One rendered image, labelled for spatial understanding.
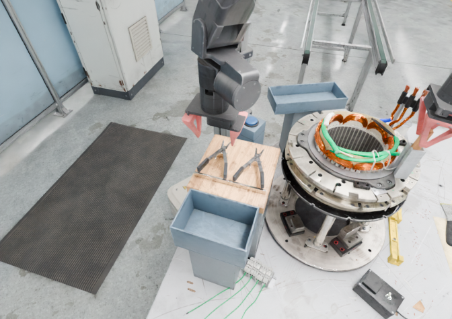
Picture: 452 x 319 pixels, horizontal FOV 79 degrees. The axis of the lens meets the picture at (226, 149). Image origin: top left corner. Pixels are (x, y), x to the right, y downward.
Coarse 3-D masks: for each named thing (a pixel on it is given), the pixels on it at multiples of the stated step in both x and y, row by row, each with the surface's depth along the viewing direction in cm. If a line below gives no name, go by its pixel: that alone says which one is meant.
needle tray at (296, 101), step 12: (300, 84) 97; (312, 84) 98; (324, 84) 98; (336, 84) 97; (276, 96) 99; (288, 96) 99; (300, 96) 99; (312, 96) 99; (324, 96) 99; (336, 96) 98; (276, 108) 90; (288, 108) 91; (300, 108) 91; (312, 108) 92; (324, 108) 93; (336, 108) 94; (288, 120) 101; (288, 132) 102
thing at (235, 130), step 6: (240, 114) 58; (246, 114) 58; (210, 120) 54; (216, 120) 54; (222, 120) 53; (240, 120) 55; (216, 126) 55; (222, 126) 54; (228, 126) 54; (234, 126) 54; (240, 126) 54; (234, 132) 54; (240, 132) 55; (234, 138) 57
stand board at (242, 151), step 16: (224, 144) 75; (240, 144) 75; (256, 144) 75; (240, 160) 71; (272, 160) 71; (192, 176) 67; (240, 176) 67; (256, 176) 67; (272, 176) 67; (208, 192) 64; (224, 192) 64; (240, 192) 64; (256, 192) 64
